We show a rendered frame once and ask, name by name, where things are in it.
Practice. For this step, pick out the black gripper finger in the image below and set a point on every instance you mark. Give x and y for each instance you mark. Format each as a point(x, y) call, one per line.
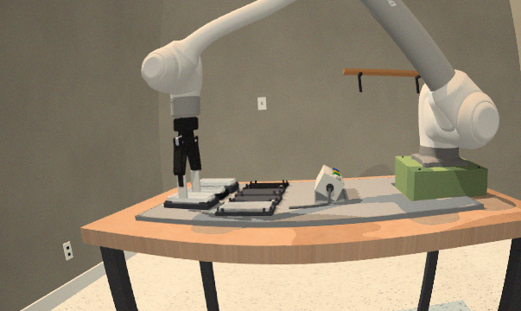
point(180, 161)
point(194, 160)

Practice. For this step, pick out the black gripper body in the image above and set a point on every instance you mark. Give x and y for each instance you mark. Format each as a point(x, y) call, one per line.
point(185, 127)

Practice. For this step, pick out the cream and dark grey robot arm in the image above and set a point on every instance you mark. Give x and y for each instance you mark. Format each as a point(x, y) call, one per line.
point(463, 115)

